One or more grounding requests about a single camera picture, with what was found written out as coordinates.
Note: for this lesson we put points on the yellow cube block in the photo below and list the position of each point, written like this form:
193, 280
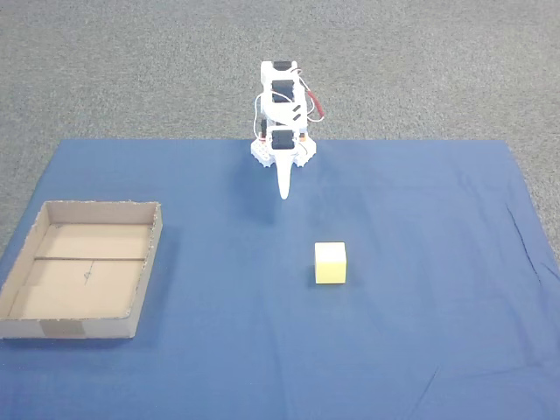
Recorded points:
331, 264

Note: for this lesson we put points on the shallow cardboard box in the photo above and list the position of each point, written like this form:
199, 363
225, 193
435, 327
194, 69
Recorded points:
83, 271

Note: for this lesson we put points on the blue cloth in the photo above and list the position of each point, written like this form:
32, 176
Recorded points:
350, 341

